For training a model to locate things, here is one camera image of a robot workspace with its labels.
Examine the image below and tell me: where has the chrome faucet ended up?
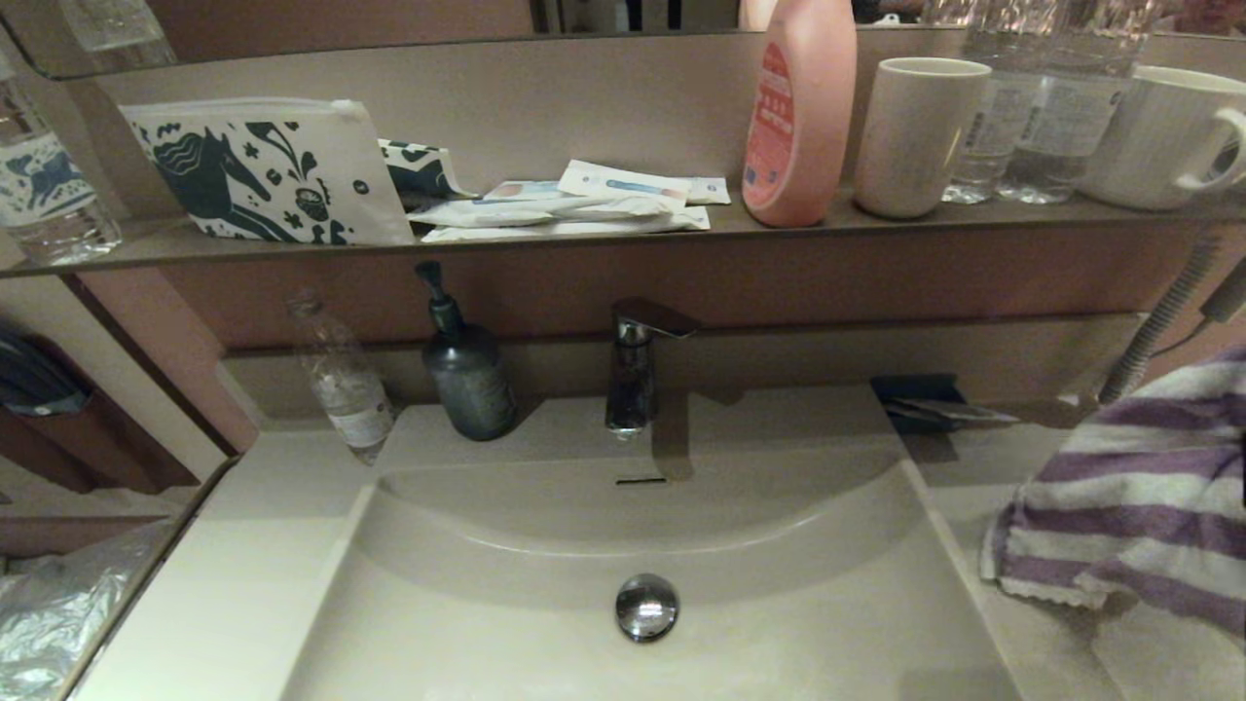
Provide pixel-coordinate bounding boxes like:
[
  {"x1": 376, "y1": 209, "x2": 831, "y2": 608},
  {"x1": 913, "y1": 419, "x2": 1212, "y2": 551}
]
[{"x1": 604, "y1": 297, "x2": 702, "y2": 441}]

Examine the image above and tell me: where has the purple white striped towel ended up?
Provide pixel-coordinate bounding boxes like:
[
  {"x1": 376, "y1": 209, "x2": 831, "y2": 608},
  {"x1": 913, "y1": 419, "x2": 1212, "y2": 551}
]
[{"x1": 981, "y1": 346, "x2": 1246, "y2": 639}]

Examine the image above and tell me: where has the white sink basin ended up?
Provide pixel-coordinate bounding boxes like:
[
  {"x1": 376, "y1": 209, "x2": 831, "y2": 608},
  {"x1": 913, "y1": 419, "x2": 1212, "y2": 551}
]
[{"x1": 282, "y1": 385, "x2": 1023, "y2": 701}]

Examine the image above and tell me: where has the flat white packet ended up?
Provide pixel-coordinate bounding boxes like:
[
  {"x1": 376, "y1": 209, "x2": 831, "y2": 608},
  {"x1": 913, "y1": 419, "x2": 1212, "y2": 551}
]
[{"x1": 421, "y1": 207, "x2": 712, "y2": 244}]

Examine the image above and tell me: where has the dark soap dispenser bottle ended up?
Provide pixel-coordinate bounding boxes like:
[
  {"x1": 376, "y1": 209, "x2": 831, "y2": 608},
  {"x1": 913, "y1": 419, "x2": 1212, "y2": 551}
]
[{"x1": 416, "y1": 260, "x2": 520, "y2": 443}]

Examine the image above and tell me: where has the white packet blue stripe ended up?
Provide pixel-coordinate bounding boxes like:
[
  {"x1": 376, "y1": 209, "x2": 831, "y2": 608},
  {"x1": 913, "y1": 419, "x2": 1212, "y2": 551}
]
[{"x1": 558, "y1": 160, "x2": 694, "y2": 215}]

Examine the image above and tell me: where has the pale pink sachet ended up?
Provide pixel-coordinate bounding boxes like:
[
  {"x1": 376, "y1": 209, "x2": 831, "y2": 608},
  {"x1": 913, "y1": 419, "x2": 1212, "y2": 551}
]
[{"x1": 484, "y1": 180, "x2": 566, "y2": 203}]

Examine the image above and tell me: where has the chrome drain stopper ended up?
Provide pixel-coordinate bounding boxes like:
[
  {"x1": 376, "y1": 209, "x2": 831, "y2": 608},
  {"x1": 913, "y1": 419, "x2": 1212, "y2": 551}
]
[{"x1": 614, "y1": 572, "x2": 680, "y2": 642}]

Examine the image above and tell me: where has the small blue patterned pouch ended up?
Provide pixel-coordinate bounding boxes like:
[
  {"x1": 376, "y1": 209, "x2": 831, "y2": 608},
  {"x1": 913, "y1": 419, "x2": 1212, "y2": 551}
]
[{"x1": 378, "y1": 139, "x2": 478, "y2": 210}]

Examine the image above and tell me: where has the small clear plastic bottle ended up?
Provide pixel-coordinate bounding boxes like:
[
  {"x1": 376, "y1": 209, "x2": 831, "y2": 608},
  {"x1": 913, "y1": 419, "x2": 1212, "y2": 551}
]
[{"x1": 285, "y1": 290, "x2": 398, "y2": 465}]

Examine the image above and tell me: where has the pink lotion bottle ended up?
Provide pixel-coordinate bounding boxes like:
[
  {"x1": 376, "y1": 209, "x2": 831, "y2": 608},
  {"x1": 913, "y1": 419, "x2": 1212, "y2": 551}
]
[{"x1": 740, "y1": 0, "x2": 858, "y2": 229}]

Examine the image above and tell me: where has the white tissue sheet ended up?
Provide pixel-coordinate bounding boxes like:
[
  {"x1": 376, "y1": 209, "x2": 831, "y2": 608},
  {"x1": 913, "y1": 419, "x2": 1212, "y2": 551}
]
[{"x1": 884, "y1": 397, "x2": 1021, "y2": 426}]

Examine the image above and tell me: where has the white pouch blue horse print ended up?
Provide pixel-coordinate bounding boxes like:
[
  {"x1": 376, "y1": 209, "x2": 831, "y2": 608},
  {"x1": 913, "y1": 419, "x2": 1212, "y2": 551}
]
[{"x1": 117, "y1": 97, "x2": 416, "y2": 246}]

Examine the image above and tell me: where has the clear water bottle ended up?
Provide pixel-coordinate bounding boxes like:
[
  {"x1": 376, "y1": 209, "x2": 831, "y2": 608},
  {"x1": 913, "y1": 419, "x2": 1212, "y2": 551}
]
[
  {"x1": 941, "y1": 0, "x2": 1035, "y2": 205},
  {"x1": 995, "y1": 0, "x2": 1164, "y2": 205}
]

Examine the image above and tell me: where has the dark blue holder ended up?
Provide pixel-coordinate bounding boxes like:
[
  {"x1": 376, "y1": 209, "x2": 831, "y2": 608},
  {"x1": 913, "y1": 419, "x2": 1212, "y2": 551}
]
[{"x1": 0, "y1": 326, "x2": 91, "y2": 420}]

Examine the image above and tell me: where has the water bottle blue label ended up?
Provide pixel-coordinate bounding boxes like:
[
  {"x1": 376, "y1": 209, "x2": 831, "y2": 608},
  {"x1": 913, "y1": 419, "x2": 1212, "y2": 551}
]
[{"x1": 0, "y1": 49, "x2": 125, "y2": 268}]

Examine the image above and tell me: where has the clear plastic bin bag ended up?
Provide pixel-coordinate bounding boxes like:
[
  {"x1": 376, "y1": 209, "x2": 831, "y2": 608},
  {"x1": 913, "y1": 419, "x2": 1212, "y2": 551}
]
[{"x1": 0, "y1": 521, "x2": 181, "y2": 701}]

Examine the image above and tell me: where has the grey wall shelf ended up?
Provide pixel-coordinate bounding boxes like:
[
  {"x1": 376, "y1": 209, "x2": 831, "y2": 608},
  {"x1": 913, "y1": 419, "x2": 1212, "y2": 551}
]
[{"x1": 0, "y1": 187, "x2": 1246, "y2": 281}]

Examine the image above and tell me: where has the white handleless cup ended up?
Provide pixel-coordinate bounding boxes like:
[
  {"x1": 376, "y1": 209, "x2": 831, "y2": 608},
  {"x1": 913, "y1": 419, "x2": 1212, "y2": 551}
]
[{"x1": 852, "y1": 56, "x2": 992, "y2": 220}]

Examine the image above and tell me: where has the wall mirror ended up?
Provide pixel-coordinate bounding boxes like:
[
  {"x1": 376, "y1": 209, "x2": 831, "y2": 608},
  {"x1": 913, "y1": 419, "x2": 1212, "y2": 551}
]
[{"x1": 0, "y1": 0, "x2": 1246, "y2": 81}]

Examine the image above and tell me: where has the grey coiled hose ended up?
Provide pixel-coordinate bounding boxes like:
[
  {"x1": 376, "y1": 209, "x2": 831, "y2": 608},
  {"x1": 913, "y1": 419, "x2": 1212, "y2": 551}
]
[{"x1": 1098, "y1": 234, "x2": 1223, "y2": 405}]

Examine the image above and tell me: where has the white mug with handle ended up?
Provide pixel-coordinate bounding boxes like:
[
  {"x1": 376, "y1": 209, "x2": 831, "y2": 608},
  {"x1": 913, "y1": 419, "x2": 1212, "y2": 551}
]
[{"x1": 1079, "y1": 64, "x2": 1246, "y2": 211}]

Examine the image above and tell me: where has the grey wall handset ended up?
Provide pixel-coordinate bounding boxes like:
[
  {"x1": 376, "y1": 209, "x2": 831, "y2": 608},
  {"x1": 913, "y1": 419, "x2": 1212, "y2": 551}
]
[{"x1": 1195, "y1": 268, "x2": 1246, "y2": 327}]

